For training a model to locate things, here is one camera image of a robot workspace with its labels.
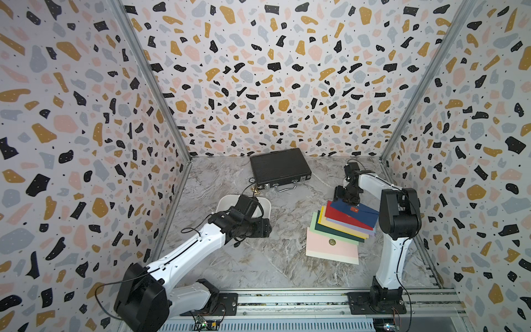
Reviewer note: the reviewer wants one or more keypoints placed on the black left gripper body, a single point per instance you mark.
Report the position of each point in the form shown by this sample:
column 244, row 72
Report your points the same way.
column 255, row 228

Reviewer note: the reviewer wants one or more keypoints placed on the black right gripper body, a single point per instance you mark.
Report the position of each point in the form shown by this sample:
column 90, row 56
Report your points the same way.
column 348, row 196

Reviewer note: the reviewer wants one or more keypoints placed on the white storage tray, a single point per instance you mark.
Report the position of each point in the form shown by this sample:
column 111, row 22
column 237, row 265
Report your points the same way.
column 254, row 207

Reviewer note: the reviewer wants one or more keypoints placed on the red envelope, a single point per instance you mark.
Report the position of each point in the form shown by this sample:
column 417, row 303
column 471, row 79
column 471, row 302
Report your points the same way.
column 339, row 217

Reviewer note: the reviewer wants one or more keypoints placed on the dark blue envelope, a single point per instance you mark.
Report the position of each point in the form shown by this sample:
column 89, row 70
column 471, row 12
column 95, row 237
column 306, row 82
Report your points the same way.
column 363, row 214

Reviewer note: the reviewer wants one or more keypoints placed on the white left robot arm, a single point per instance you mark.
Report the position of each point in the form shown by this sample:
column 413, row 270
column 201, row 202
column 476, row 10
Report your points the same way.
column 150, row 295

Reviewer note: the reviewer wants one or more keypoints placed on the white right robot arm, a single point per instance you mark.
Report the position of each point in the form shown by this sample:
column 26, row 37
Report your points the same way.
column 399, row 219

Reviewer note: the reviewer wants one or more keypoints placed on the small brass keys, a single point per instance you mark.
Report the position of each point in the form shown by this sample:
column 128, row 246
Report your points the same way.
column 255, row 191

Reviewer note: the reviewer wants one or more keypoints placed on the pale yellow envelope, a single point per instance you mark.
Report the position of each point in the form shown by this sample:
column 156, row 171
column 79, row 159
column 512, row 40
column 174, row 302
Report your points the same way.
column 354, row 233

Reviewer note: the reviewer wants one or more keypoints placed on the mint green envelope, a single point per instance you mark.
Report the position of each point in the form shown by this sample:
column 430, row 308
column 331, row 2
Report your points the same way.
column 334, row 236

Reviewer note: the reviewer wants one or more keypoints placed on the lilac envelope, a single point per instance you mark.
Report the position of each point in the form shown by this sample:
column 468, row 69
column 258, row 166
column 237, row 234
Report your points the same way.
column 352, row 228

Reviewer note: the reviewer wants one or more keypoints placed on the dark green envelope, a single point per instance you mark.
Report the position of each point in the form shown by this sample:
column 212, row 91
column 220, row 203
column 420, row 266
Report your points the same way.
column 326, row 229

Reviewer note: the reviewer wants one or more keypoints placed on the pink envelope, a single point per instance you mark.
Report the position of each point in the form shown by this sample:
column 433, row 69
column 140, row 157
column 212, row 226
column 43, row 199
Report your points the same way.
column 321, row 244

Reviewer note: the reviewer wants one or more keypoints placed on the black metal briefcase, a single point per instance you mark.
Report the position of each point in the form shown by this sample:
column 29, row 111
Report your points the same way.
column 276, row 169

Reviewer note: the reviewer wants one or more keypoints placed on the small electronics board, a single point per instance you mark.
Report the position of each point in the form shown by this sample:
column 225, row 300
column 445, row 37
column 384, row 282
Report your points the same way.
column 202, row 324

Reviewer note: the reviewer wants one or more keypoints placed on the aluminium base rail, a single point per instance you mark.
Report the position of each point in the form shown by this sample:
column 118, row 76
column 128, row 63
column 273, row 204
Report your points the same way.
column 334, row 310

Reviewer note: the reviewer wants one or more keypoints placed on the aluminium corner post left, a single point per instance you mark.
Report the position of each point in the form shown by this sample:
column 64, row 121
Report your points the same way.
column 127, row 28

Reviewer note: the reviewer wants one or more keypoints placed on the aluminium corner post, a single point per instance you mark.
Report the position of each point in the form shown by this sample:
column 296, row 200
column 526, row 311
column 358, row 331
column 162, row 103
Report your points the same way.
column 127, row 28
column 453, row 31

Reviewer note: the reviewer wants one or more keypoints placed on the aluminium corner post right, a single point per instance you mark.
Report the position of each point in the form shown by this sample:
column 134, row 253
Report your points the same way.
column 453, row 31

